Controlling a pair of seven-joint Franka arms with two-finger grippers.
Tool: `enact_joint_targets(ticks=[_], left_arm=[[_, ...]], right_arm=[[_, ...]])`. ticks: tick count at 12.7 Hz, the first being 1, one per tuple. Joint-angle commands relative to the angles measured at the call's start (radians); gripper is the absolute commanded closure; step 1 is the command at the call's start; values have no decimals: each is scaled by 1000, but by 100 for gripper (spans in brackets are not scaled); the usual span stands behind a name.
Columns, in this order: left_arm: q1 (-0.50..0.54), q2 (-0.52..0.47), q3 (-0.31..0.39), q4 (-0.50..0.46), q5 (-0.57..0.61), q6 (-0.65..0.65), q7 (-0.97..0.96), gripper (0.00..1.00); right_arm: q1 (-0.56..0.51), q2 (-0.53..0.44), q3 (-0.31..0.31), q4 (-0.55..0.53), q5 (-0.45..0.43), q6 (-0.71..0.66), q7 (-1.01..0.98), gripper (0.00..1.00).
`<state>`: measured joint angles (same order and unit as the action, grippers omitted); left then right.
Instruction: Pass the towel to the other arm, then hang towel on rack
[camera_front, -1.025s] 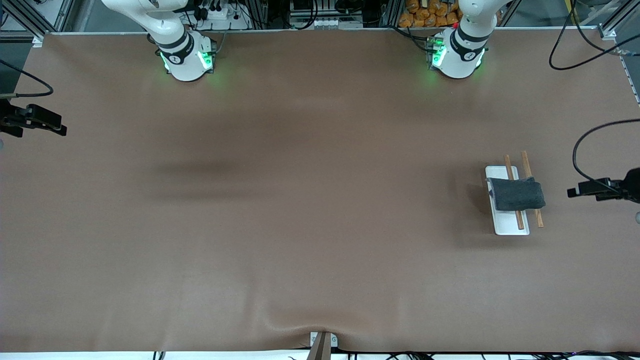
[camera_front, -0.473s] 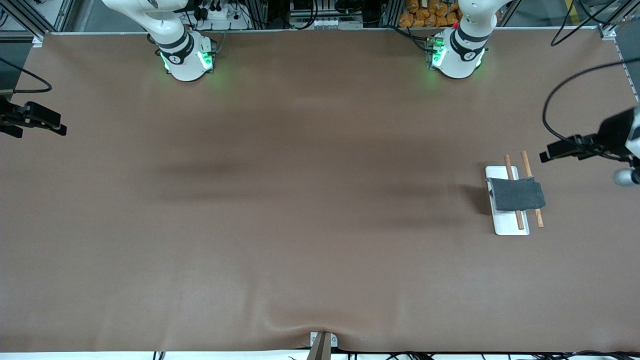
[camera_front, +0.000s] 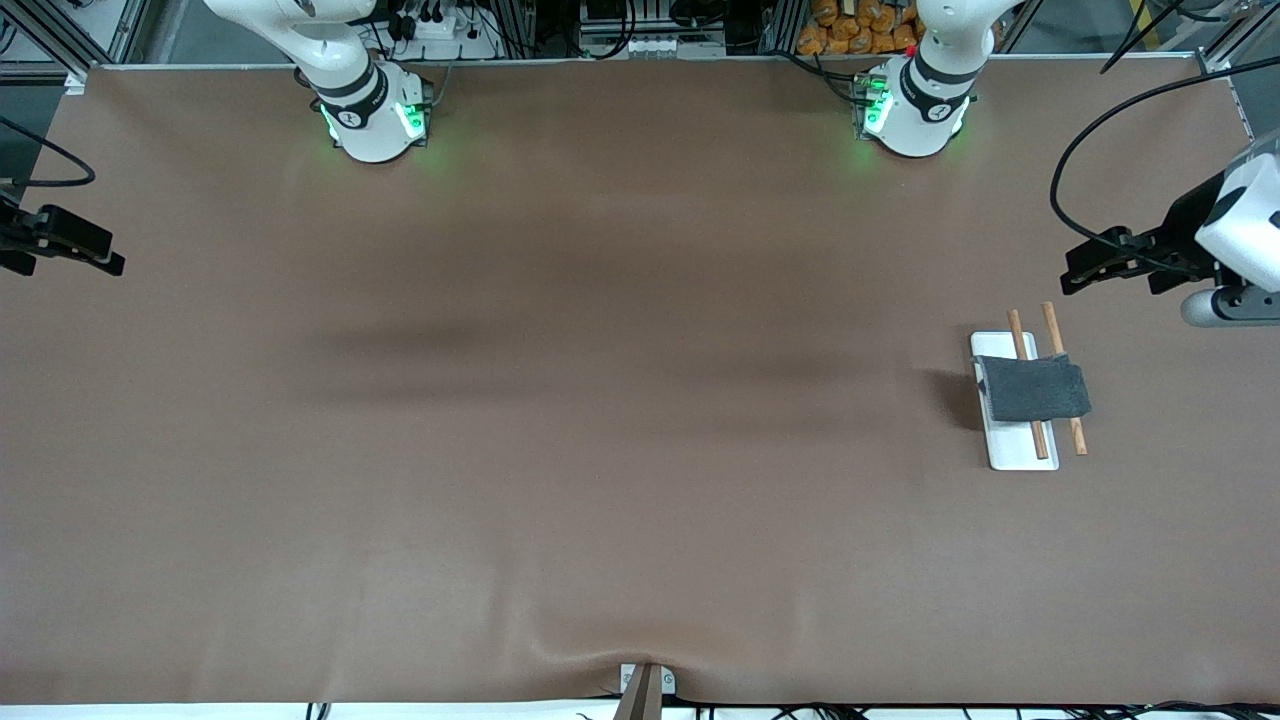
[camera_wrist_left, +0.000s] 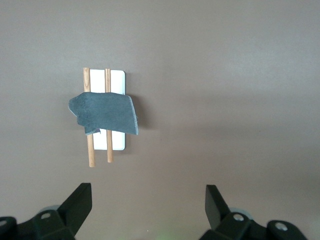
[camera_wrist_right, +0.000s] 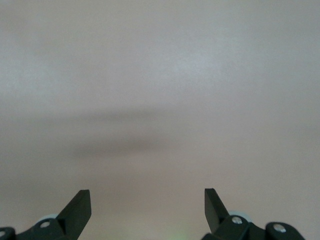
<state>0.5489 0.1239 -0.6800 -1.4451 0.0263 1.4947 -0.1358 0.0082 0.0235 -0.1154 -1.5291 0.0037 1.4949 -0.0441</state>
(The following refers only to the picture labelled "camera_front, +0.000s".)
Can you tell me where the purple and grey towel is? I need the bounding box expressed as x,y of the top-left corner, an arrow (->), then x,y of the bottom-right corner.
973,353 -> 1093,424

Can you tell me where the brown wooden strip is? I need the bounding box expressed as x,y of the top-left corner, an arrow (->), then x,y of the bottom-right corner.
612,664 -> 665,720

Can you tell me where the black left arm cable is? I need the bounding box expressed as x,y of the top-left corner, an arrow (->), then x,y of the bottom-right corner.
1050,55 -> 1280,273

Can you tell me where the white rectangular tray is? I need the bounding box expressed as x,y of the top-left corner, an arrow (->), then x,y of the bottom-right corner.
970,302 -> 1089,472

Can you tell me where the small metal bracket plate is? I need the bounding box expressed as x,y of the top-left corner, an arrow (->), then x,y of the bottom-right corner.
619,663 -> 677,697

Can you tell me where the brown table cover mat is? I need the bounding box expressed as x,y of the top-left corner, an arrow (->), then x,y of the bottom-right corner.
0,55 -> 1280,706

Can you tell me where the aluminium frame post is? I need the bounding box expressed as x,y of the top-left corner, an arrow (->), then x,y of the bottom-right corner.
503,0 -> 548,57
762,0 -> 803,54
90,0 -> 151,66

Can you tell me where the white power strip with plugs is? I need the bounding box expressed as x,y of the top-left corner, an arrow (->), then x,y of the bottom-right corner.
385,0 -> 501,61

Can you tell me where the pile of orange items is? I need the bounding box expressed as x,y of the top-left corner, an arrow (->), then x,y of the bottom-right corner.
797,0 -> 926,57

